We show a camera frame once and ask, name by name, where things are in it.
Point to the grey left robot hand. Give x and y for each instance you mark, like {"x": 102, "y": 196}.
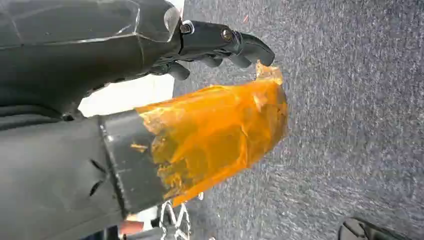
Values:
{"x": 59, "y": 159}

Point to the black robot foot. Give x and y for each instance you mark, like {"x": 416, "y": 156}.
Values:
{"x": 361, "y": 230}

